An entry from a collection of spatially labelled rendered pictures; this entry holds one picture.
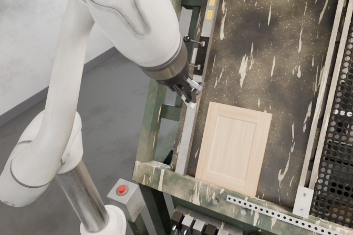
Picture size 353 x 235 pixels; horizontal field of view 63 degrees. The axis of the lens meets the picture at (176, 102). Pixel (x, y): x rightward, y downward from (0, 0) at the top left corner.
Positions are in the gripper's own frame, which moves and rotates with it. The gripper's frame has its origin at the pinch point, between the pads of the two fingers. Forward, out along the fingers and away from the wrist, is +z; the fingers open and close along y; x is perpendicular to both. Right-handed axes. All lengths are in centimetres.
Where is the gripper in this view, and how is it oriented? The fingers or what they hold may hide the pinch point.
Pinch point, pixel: (190, 98)
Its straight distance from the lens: 71.0
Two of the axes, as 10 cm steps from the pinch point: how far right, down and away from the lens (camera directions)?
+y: -8.0, -4.4, 4.1
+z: 2.7, 3.4, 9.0
